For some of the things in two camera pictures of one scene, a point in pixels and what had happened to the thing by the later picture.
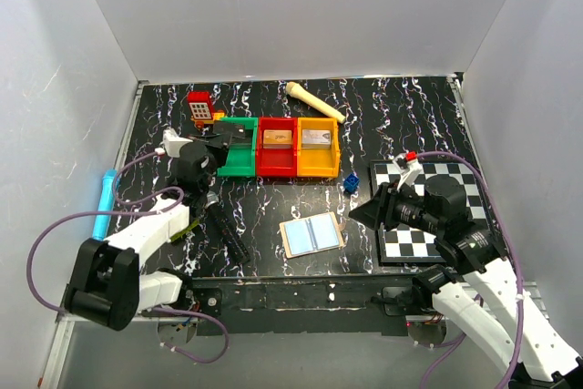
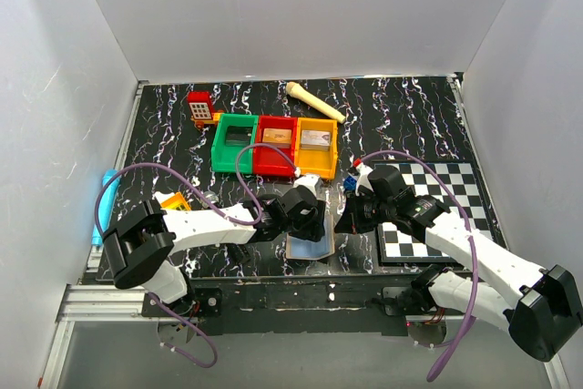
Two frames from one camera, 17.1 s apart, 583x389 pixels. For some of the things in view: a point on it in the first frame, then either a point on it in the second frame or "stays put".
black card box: x=243 y=141 stays put
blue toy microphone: x=109 y=180 stays put
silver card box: x=316 y=139 stays put
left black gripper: x=214 y=142 → x=313 y=229
